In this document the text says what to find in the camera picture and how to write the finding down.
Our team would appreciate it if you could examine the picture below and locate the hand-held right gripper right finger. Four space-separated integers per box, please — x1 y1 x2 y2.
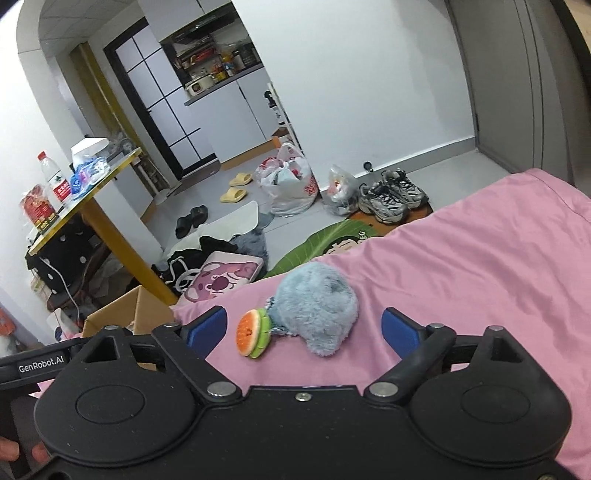
364 308 522 404

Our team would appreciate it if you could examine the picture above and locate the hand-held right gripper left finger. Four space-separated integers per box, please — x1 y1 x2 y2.
78 307 243 406

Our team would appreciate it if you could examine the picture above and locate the burger plush toy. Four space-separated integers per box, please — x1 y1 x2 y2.
235 308 271 359

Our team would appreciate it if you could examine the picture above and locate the brown cardboard box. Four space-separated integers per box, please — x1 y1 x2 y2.
82 285 178 370

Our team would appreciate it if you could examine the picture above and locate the grey fluffy plush toy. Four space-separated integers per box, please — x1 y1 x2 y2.
265 262 359 357

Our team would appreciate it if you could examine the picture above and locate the person's left hand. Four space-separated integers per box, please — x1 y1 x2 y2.
0 438 51 464

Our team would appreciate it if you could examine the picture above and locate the pink cartoon cushion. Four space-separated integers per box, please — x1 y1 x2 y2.
182 250 265 303

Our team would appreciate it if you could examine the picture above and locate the small white appliance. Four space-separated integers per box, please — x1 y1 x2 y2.
46 307 79 343

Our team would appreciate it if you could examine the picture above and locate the black clothing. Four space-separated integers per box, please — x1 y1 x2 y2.
152 235 241 296

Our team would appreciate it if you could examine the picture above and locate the pink bed sheet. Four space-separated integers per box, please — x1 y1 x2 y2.
28 168 591 480

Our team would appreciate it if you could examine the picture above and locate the grey cloth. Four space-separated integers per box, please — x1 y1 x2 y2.
231 212 273 259

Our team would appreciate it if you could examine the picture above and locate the white floor mat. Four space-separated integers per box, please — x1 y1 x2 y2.
168 200 260 252

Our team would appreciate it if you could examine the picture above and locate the brown doormat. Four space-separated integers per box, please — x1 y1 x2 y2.
348 196 435 227

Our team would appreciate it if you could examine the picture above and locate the green leaf floor mat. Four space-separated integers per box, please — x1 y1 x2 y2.
263 217 384 278

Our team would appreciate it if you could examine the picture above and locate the black polka-dot bag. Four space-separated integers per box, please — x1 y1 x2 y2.
25 217 112 296

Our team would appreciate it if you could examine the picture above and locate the grey sneaker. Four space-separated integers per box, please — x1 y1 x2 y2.
358 181 409 225
381 169 429 208

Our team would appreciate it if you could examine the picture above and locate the round table with yellow leg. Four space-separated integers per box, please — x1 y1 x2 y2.
28 147 178 306

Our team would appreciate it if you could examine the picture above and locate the clear plastic bag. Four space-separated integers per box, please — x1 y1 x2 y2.
321 165 365 217

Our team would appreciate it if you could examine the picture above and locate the white plastic bag of clothes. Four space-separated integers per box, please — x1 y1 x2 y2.
255 142 319 217

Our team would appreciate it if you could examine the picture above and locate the red snack bag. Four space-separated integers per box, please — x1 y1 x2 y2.
19 184 57 232

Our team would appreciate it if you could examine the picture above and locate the clear water bottle red cap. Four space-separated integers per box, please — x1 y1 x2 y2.
37 151 72 204

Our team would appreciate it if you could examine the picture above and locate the blue plastic bag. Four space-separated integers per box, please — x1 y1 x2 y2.
69 156 110 195

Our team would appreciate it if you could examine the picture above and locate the white kitchen cabinet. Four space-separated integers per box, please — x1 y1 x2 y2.
185 65 282 162

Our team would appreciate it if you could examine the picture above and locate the white tissue box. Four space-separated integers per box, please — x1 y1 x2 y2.
70 136 112 164

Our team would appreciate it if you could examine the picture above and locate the black framed glass door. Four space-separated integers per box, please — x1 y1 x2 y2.
104 25 222 178

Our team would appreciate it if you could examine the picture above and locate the white narrow rack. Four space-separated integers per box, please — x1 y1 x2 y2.
267 82 303 153

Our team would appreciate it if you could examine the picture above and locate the white rice cooker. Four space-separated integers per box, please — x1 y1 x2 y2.
185 76 214 97

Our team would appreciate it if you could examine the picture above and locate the row of kitchen bottles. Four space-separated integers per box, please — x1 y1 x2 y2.
210 44 264 81

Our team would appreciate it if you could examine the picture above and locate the grey wardrobe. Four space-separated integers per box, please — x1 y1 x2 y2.
445 0 591 185

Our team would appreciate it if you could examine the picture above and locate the white cable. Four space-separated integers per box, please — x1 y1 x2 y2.
39 256 81 324

